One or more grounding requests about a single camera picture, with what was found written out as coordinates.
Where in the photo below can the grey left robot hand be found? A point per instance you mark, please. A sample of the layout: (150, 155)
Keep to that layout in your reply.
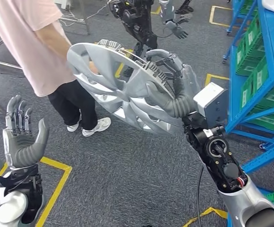
(191, 81)

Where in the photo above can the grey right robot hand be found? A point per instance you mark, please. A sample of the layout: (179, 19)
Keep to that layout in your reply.
(21, 147)

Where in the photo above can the silver plastic wheel hubcap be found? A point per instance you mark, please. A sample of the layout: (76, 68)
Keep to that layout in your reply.
(99, 62)

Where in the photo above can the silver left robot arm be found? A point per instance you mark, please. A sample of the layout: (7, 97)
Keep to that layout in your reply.
(245, 203)

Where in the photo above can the black humanoid robot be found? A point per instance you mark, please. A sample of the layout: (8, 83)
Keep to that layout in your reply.
(139, 22)

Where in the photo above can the person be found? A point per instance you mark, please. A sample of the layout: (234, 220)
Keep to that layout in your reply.
(32, 47)

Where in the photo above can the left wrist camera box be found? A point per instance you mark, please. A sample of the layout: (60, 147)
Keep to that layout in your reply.
(212, 103)

